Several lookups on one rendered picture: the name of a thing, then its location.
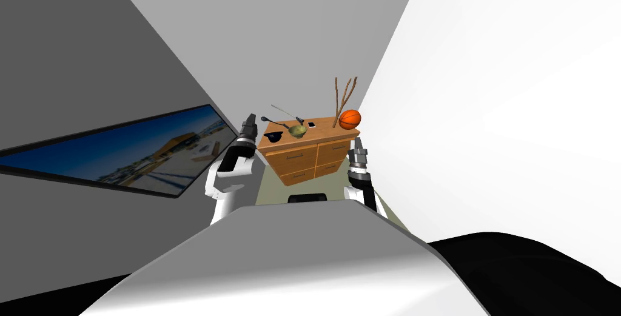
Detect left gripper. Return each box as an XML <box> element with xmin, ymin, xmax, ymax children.
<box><xmin>239</xmin><ymin>113</ymin><xmax>258</xmax><ymax>141</ymax></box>

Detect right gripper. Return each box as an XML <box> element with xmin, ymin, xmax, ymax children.
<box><xmin>347</xmin><ymin>136</ymin><xmax>371</xmax><ymax>163</ymax></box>

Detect black ladle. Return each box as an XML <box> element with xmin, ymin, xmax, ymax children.
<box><xmin>260</xmin><ymin>115</ymin><xmax>291</xmax><ymax>130</ymax></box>

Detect orange basketball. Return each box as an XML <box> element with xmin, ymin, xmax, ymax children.
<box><xmin>338</xmin><ymin>109</ymin><xmax>362</xmax><ymax>131</ymax></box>

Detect brown dry twigs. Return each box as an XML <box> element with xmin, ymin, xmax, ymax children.
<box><xmin>332</xmin><ymin>76</ymin><xmax>359</xmax><ymax>129</ymax></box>

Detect wooden drawer chest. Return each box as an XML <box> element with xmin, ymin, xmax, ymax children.
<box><xmin>257</xmin><ymin>116</ymin><xmax>361</xmax><ymax>187</ymax></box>

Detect black framed beach picture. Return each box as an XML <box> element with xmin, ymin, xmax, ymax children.
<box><xmin>0</xmin><ymin>104</ymin><xmax>239</xmax><ymax>200</ymax></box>

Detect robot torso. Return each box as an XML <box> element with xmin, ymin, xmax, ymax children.
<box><xmin>77</xmin><ymin>192</ymin><xmax>491</xmax><ymax>316</ymax></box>

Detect thin grey rod black handle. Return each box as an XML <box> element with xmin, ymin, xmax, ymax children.
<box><xmin>270</xmin><ymin>104</ymin><xmax>306</xmax><ymax>126</ymax></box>

